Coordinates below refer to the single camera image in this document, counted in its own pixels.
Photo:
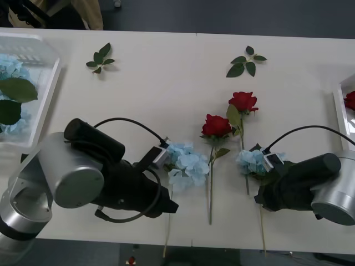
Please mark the large green leaf twig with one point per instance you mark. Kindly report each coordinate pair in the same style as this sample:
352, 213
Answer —
235, 70

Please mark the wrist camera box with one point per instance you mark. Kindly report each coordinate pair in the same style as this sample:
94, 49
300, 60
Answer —
273, 162
161, 157

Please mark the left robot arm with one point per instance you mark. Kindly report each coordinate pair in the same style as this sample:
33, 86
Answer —
72, 171

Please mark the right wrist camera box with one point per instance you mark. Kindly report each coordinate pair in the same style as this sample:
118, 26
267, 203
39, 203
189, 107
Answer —
273, 162

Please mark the small green leaf twig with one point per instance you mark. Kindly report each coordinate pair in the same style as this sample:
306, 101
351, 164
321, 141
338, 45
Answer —
101, 56

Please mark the small red floor object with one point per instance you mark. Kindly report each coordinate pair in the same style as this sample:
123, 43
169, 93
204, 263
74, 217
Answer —
131, 260

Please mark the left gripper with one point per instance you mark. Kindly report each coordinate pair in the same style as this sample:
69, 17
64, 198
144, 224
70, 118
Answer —
130, 188

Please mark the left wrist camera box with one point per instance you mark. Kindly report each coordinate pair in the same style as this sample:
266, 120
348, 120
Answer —
161, 157

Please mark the shallow white box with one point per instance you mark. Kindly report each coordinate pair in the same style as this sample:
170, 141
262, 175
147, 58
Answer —
339, 116
51, 83

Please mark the red artificial rose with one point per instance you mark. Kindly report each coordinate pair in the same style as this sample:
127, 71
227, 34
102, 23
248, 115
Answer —
350, 100
242, 101
216, 126

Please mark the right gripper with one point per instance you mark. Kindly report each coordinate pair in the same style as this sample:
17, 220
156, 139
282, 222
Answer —
288, 191

